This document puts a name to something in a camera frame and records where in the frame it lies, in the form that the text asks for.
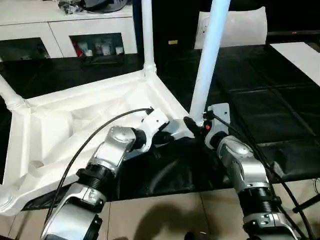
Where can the black table mat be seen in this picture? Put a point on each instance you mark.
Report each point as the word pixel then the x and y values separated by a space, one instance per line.
pixel 262 87

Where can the small gold label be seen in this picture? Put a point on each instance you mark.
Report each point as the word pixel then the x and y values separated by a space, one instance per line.
pixel 172 42

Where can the black cabinet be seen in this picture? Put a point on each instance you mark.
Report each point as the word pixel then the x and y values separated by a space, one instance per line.
pixel 172 25

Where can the white plastic seat panel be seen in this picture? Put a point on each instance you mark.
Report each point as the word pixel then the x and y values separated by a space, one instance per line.
pixel 245 27

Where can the white flat board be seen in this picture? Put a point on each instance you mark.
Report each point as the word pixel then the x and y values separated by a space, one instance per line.
pixel 297 60

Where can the black metal stand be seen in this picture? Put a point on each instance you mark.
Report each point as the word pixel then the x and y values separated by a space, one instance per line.
pixel 307 204

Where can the black rod with red mark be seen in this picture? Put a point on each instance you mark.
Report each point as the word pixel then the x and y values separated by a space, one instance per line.
pixel 295 33

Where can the dark helmet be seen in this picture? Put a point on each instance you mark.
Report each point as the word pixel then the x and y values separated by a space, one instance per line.
pixel 105 5

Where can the white cabinet with glass doors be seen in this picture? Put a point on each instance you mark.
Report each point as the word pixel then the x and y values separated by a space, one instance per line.
pixel 62 30

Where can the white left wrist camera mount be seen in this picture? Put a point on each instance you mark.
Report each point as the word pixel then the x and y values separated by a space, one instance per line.
pixel 156 121

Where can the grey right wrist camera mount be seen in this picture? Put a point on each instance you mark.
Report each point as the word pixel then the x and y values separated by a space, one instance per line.
pixel 221 117

